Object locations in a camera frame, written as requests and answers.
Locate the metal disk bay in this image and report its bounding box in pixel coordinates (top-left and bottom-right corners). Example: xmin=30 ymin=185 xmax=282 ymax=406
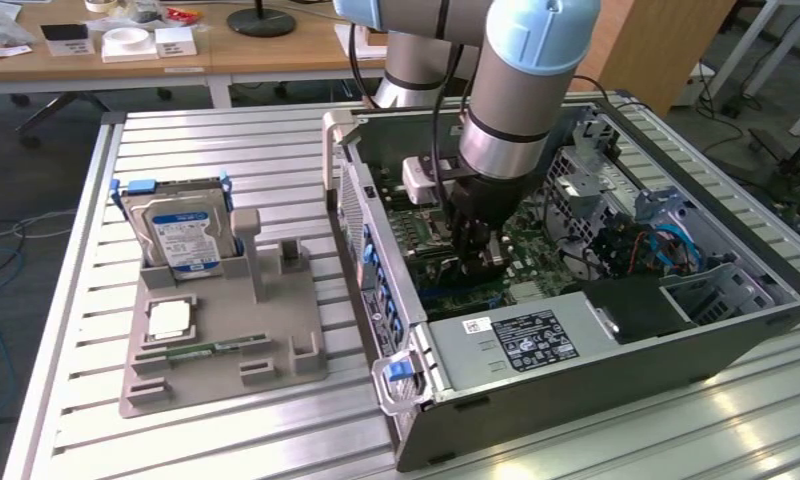
xmin=657 ymin=257 xmax=779 ymax=327

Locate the hard disk in blue caddy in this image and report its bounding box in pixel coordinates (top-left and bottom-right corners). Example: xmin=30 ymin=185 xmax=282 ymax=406
xmin=109 ymin=169 xmax=246 ymax=282

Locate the black equipment stand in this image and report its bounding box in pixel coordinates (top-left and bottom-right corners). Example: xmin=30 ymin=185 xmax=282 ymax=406
xmin=745 ymin=97 xmax=800 ymax=211

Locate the black chair base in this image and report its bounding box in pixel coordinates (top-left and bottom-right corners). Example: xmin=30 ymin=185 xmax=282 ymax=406
xmin=10 ymin=88 xmax=174 ymax=147

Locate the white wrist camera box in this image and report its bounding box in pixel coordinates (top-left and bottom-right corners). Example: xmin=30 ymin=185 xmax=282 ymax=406
xmin=401 ymin=156 xmax=456 ymax=206

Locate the red packet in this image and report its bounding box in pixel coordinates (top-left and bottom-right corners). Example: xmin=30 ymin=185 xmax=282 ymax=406
xmin=163 ymin=6 xmax=205 ymax=27

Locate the plastic bag with dark contents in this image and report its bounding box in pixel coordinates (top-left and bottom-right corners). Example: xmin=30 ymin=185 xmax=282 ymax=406
xmin=82 ymin=2 xmax=167 ymax=31

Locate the white box with tape ring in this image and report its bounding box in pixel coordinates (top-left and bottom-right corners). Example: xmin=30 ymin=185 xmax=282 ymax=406
xmin=99 ymin=27 xmax=161 ymax=64

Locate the clear plastic bag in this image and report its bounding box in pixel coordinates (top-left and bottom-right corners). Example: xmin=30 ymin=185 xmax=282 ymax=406
xmin=0 ymin=1 xmax=38 ymax=47

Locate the grey plastic parts rack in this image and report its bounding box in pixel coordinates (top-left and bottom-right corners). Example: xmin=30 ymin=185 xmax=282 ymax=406
xmin=117 ymin=207 xmax=333 ymax=420

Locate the blue floor cable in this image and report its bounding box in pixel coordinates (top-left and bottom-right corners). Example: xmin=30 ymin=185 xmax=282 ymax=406
xmin=0 ymin=234 xmax=27 ymax=431

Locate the black round lamp base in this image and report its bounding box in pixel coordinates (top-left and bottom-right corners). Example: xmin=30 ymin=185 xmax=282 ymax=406
xmin=225 ymin=0 xmax=298 ymax=38

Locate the wooden desk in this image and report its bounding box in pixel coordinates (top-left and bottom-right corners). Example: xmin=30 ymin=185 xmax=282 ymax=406
xmin=0 ymin=0 xmax=485 ymax=96

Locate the CPU socket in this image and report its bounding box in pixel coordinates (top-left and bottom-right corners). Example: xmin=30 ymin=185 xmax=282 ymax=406
xmin=425 ymin=207 xmax=456 ymax=241

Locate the white paper stack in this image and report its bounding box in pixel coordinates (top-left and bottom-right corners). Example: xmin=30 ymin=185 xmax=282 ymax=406
xmin=333 ymin=23 xmax=389 ymax=62

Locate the grey power supply with label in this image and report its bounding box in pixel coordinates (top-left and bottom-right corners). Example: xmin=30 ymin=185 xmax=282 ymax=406
xmin=428 ymin=291 xmax=626 ymax=392

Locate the silver finned chipset heatsink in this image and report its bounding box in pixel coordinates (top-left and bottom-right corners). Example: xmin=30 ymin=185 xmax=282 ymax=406
xmin=509 ymin=281 xmax=553 ymax=305

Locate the blue disk wire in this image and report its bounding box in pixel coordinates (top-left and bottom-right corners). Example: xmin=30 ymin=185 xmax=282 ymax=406
xmin=638 ymin=224 xmax=703 ymax=275

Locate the open dark grey PC case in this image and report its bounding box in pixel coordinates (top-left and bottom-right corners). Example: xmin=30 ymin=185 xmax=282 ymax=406
xmin=320 ymin=89 xmax=800 ymax=474

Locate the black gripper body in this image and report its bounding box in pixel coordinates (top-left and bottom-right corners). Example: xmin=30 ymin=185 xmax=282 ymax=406
xmin=442 ymin=171 xmax=529 ymax=235

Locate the white box with black top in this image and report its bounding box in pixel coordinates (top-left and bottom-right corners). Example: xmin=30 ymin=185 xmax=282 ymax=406
xmin=39 ymin=23 xmax=97 ymax=58

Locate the perforated metal drive cage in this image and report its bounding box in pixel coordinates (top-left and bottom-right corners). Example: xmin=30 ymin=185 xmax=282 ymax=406
xmin=546 ymin=117 xmax=644 ymax=251

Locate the white labelled box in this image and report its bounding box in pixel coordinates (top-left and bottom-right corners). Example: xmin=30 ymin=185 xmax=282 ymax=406
xmin=153 ymin=26 xmax=198 ymax=59

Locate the green RAM stick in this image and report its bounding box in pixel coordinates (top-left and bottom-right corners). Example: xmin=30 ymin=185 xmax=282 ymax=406
xmin=163 ymin=334 xmax=269 ymax=359

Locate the green motherboard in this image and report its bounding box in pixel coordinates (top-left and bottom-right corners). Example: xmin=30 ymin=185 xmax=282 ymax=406
xmin=370 ymin=164 xmax=592 ymax=322

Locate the silver CPU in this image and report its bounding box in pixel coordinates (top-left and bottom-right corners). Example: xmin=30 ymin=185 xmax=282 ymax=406
xmin=145 ymin=301 xmax=193 ymax=340

